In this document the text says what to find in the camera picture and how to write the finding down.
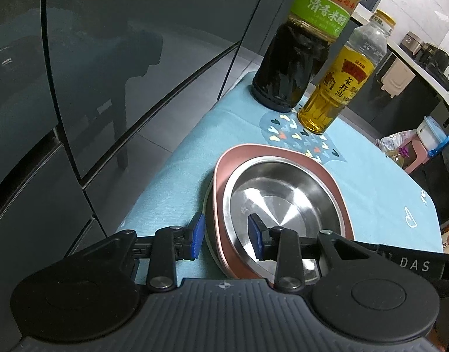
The stainless steel bowl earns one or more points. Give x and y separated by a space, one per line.
290 190

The black kitchen appliance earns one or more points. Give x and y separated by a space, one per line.
433 60

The clear plastic bag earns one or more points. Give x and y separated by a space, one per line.
395 146

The grey rice cooker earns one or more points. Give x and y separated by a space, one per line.
411 43

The dark vinegar bottle green label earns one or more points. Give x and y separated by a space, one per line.
286 66

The white container blue lid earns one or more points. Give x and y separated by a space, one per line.
431 134

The pink plastic stool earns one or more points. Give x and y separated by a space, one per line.
420 159

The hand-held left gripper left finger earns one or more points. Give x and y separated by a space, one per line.
197 236

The kitchen counter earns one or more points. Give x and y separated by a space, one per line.
363 91

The pink square bowl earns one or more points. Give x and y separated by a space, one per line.
341 198

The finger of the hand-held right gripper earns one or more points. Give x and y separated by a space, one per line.
373 246

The blue brush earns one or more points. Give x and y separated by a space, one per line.
444 143

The yellow oil bottle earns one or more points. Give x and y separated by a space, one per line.
332 91

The beige cutting board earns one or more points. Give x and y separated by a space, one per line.
396 79

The blue printed tablecloth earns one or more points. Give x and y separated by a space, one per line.
374 198

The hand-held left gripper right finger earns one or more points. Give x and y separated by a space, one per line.
254 238

